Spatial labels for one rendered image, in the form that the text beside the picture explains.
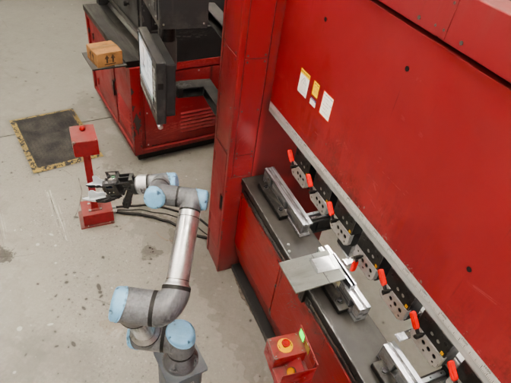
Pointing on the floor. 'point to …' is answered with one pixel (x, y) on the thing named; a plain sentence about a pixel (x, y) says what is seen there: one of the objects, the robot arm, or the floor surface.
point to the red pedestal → (92, 216)
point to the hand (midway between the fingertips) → (87, 192)
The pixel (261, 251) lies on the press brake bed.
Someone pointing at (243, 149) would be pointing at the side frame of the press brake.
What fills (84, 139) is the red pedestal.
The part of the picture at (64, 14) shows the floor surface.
